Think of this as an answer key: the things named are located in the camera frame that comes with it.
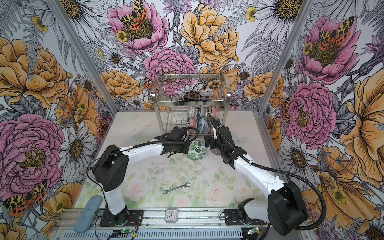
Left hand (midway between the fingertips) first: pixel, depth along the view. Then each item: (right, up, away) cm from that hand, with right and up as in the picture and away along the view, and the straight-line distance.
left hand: (187, 151), depth 92 cm
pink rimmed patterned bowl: (+18, +25, +14) cm, 34 cm away
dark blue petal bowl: (+10, +25, +14) cm, 30 cm away
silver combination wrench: (-11, -21, -9) cm, 25 cm away
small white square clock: (-7, -28, -18) cm, 34 cm away
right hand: (+16, +8, -7) cm, 19 cm away
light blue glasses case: (-46, -27, -19) cm, 57 cm away
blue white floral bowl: (+10, +16, +5) cm, 19 cm away
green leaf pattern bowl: (+6, 0, +3) cm, 6 cm away
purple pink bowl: (+18, -1, +6) cm, 19 cm away
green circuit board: (-29, -34, -21) cm, 49 cm away
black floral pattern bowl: (+3, +17, +6) cm, 19 cm away
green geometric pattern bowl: (+2, +25, +13) cm, 29 cm away
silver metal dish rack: (+3, +29, +1) cm, 30 cm away
